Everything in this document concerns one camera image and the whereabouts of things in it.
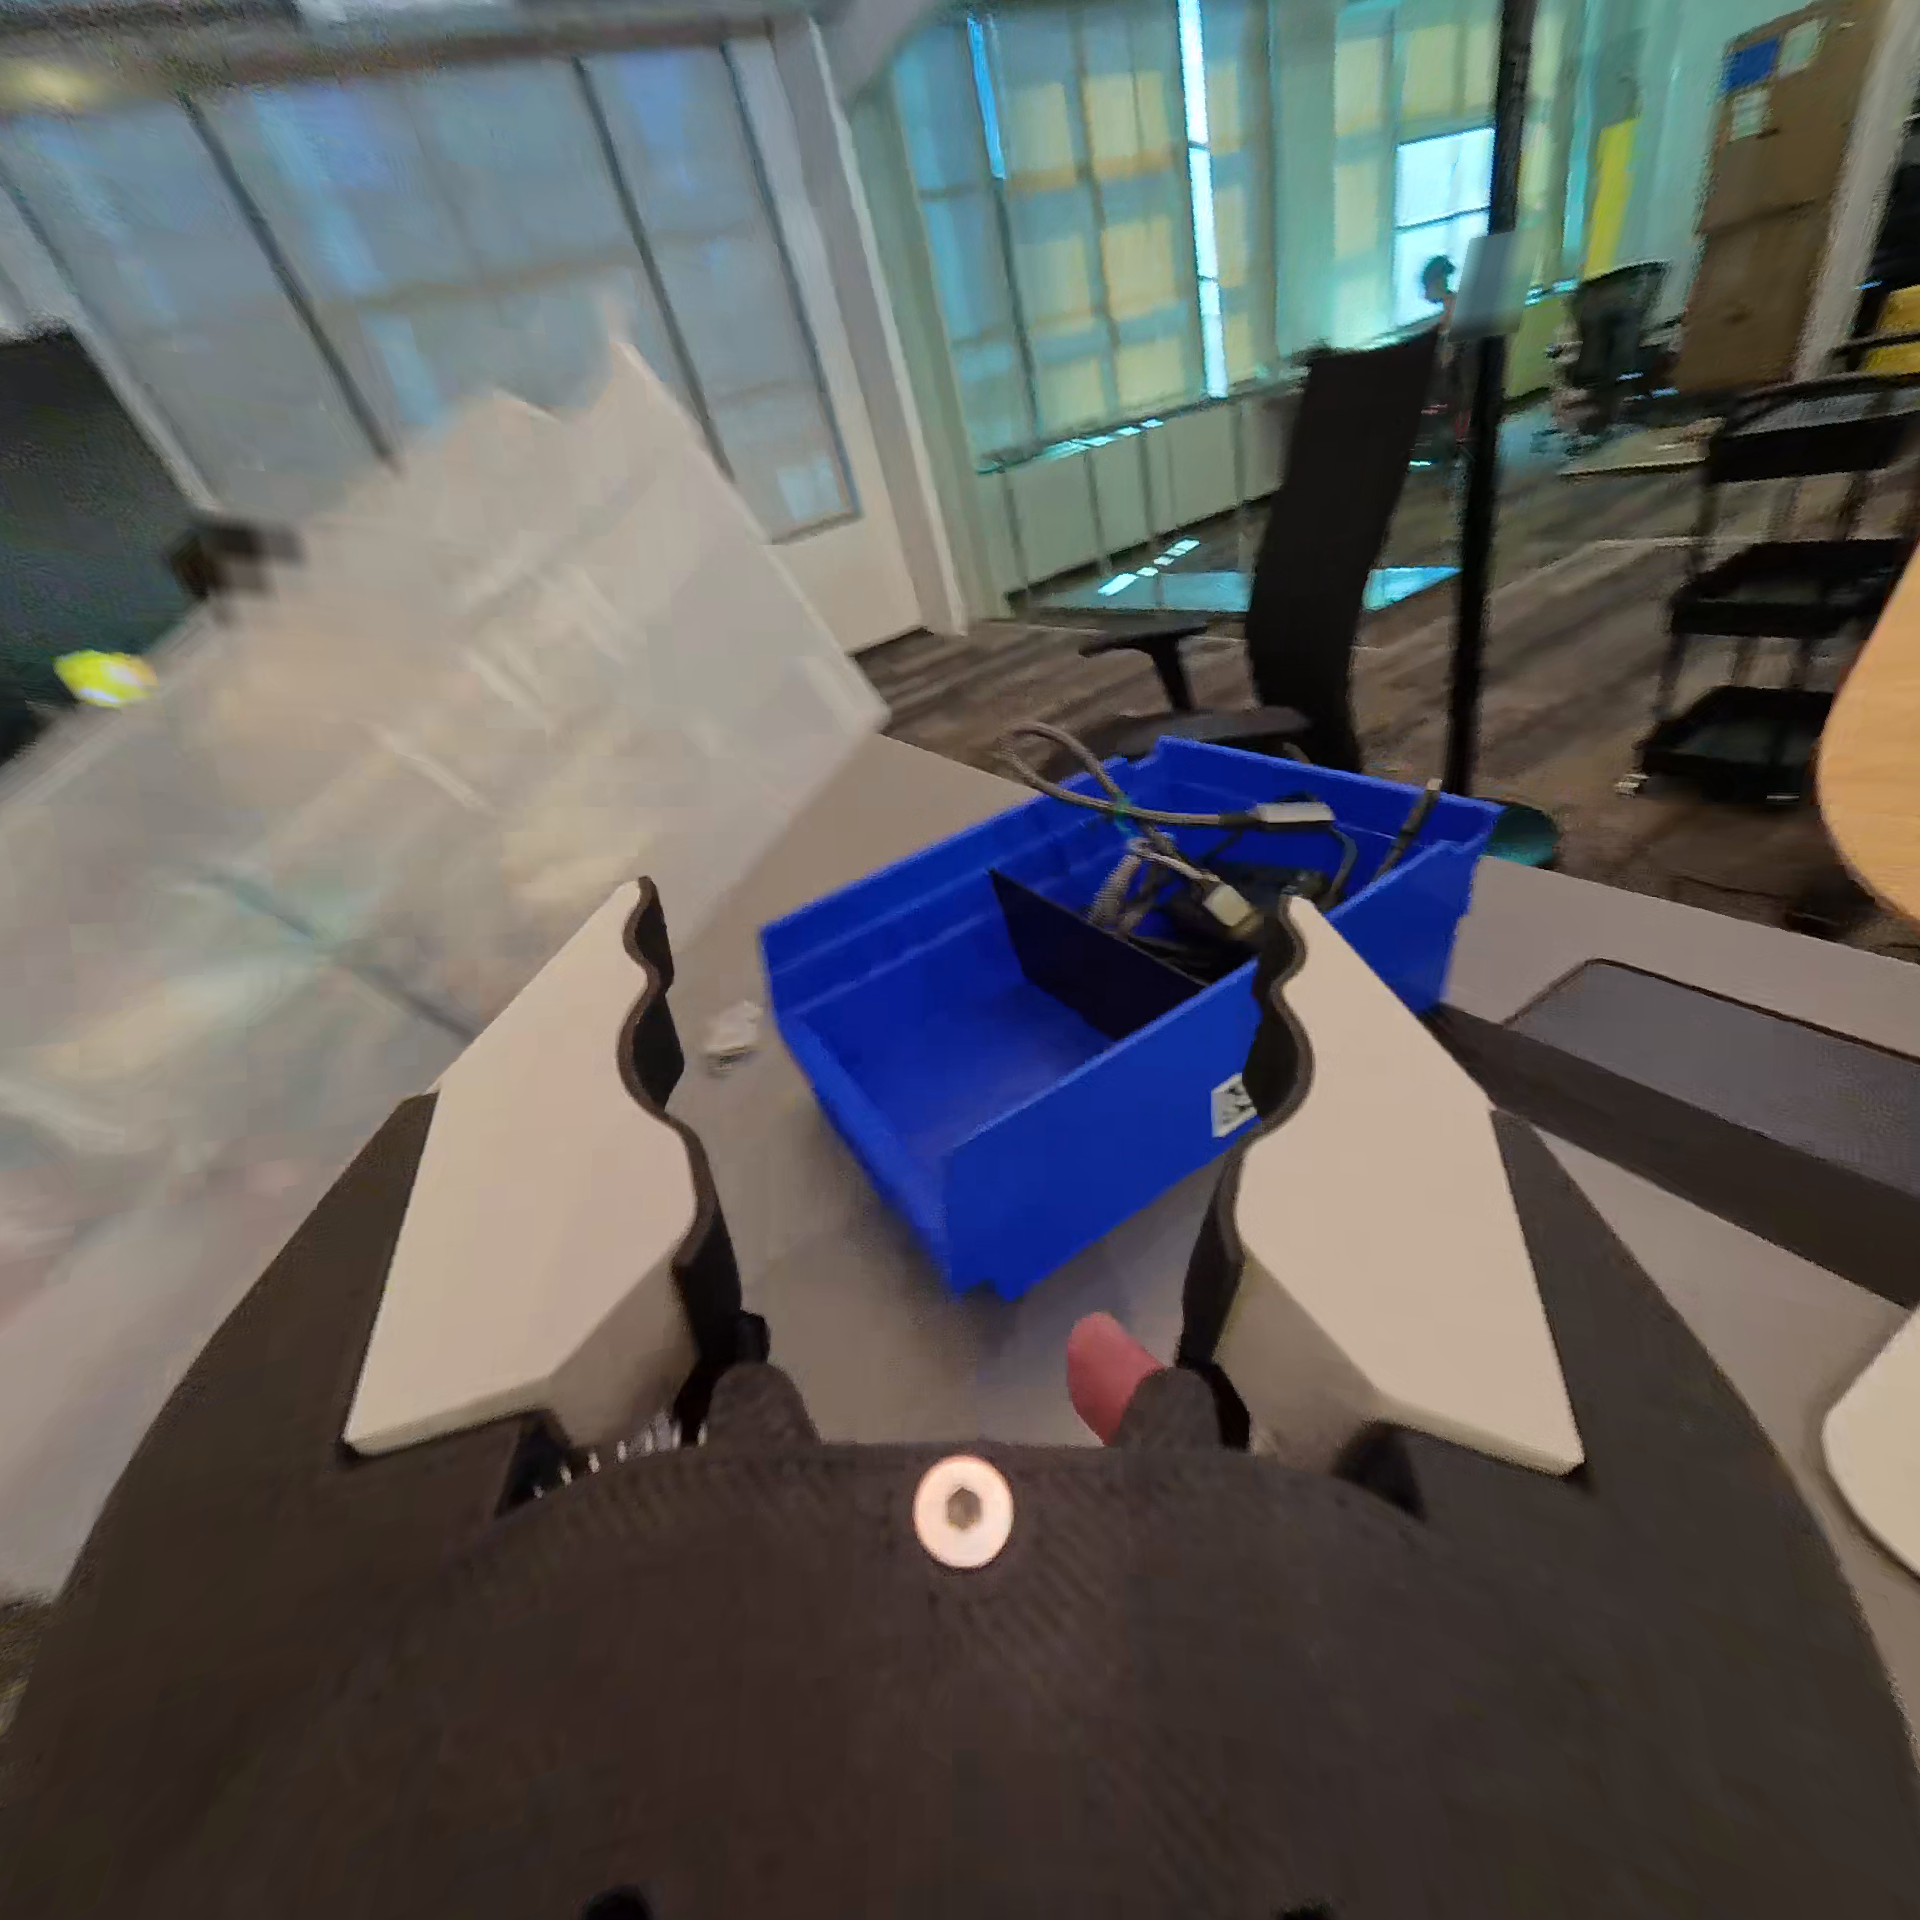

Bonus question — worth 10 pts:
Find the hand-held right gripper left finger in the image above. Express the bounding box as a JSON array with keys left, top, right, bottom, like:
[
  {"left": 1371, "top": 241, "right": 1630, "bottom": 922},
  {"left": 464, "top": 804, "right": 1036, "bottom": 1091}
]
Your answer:
[{"left": 344, "top": 878, "right": 743, "bottom": 1471}]

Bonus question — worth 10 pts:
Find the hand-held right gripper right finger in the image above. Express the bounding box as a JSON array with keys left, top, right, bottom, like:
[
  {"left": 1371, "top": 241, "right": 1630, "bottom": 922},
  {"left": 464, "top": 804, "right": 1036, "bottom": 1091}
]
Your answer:
[{"left": 1177, "top": 894, "right": 1590, "bottom": 1480}]

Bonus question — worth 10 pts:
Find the blue plastic bin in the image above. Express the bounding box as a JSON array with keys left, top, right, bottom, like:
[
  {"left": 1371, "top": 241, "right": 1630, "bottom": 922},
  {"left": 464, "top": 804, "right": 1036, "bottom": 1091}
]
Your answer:
[{"left": 755, "top": 732, "right": 1505, "bottom": 1302}]

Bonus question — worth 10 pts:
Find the clear plastic bin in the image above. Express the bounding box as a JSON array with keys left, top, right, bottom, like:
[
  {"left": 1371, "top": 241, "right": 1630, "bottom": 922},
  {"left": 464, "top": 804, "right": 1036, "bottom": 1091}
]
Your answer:
[{"left": 0, "top": 324, "right": 896, "bottom": 1597}]

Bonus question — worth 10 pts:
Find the black bin divider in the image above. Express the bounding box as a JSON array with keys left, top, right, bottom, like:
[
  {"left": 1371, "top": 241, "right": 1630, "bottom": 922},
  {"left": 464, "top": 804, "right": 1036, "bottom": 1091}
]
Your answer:
[{"left": 988, "top": 870, "right": 1227, "bottom": 1046}]

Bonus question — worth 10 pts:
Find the white stand base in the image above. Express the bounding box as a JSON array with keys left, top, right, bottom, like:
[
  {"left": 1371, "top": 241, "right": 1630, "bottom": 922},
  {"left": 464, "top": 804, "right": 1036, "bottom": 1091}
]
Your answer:
[{"left": 1817, "top": 1304, "right": 1920, "bottom": 1579}]

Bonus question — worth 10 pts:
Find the instruction sheet on stand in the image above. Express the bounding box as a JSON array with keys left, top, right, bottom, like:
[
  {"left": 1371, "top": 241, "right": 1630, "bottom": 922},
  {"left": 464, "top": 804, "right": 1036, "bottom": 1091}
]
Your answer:
[{"left": 1812, "top": 551, "right": 1920, "bottom": 923}]

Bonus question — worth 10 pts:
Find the black metal rack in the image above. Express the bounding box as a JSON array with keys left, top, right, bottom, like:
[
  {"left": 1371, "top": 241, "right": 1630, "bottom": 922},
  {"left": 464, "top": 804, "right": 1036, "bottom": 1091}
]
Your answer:
[{"left": 1638, "top": 366, "right": 1920, "bottom": 812}]

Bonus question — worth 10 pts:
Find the black pole stand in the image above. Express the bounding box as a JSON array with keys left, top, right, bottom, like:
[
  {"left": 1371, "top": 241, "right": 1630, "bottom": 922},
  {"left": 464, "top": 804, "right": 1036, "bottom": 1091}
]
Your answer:
[{"left": 1435, "top": 0, "right": 1547, "bottom": 799}]

